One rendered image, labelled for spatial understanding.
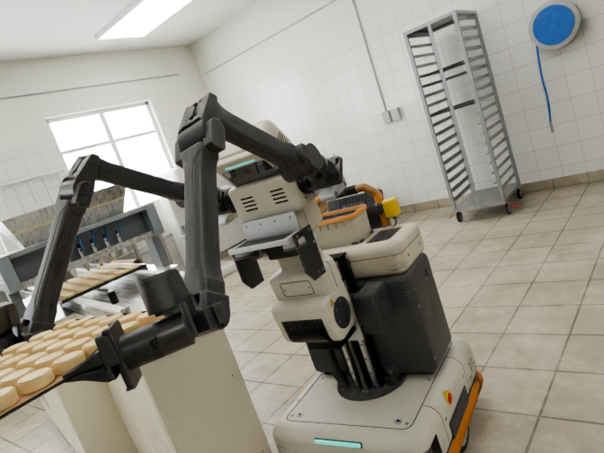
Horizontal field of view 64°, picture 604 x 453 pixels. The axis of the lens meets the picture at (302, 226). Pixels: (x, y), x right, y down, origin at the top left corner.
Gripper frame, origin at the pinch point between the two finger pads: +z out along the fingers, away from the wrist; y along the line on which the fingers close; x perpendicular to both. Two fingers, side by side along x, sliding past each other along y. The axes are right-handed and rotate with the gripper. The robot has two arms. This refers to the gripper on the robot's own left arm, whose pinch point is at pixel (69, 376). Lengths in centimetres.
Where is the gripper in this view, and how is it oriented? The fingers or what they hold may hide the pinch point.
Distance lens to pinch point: 86.4
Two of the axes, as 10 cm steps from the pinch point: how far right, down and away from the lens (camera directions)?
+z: -9.2, 3.7, -1.3
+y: 3.6, 9.3, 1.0
